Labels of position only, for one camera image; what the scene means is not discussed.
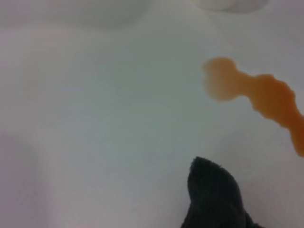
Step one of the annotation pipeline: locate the dark blue rag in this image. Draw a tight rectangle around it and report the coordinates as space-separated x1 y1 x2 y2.
179 156 267 228

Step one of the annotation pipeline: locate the white paper cup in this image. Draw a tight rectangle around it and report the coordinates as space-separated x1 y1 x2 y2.
190 0 269 12

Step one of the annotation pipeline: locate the brown water stain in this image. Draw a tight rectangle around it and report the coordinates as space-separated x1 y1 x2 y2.
202 57 304 158

